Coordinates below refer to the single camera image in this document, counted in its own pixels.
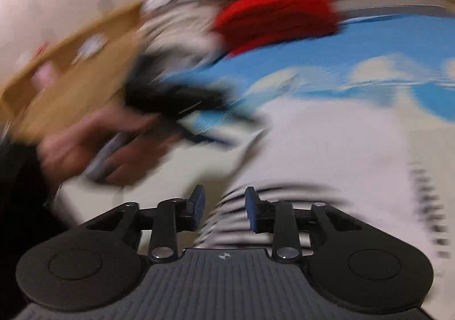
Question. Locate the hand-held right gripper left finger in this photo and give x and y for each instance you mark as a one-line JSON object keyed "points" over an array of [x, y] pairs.
{"points": [[199, 202]]}

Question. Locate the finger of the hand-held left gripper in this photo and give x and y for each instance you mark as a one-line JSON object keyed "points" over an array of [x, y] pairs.
{"points": [[238, 107], [206, 133]]}

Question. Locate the blue printed bed sheet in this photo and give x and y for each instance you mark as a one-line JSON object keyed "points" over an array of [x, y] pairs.
{"points": [[373, 39]]}

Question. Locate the black white striped sweater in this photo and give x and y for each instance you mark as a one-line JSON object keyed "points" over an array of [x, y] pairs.
{"points": [[337, 149]]}

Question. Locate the person's left hand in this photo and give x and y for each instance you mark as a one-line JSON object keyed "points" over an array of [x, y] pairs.
{"points": [[89, 149]]}

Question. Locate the crumpled white tissue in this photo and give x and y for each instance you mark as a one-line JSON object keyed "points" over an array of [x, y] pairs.
{"points": [[90, 47]]}

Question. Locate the wooden bed frame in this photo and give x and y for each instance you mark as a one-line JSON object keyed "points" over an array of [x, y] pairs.
{"points": [[71, 85]]}

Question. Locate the red folded knit sweater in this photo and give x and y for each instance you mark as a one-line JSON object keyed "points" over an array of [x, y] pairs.
{"points": [[277, 14]]}

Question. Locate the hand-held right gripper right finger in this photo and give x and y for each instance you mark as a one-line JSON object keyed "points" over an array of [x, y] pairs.
{"points": [[250, 210]]}

